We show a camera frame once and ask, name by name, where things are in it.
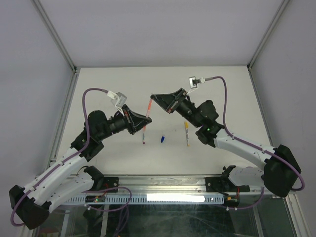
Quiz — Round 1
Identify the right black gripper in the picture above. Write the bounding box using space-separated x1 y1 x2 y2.
150 89 201 129

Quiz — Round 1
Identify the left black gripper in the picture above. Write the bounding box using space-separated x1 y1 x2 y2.
97 104 152 141

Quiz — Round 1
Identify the orange highlighter pen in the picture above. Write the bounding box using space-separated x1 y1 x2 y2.
143 99 153 133

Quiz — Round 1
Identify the white marker yellow end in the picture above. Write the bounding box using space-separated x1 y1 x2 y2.
184 121 190 147

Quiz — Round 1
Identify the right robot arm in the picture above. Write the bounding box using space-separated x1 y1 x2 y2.
151 88 305 198

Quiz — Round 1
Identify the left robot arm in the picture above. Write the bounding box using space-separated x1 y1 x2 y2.
9 105 152 230

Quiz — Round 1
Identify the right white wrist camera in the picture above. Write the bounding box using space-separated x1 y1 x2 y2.
188 77 205 94

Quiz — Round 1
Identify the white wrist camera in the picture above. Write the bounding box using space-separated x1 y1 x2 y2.
107 91 127 114
188 77 205 94

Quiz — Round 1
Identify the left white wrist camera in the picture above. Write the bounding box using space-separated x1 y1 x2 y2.
107 91 127 114

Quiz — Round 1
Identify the perforated cable duct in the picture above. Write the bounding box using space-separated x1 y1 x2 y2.
64 193 224 205

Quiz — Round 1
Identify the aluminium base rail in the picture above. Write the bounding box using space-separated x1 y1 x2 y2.
34 174 296 198

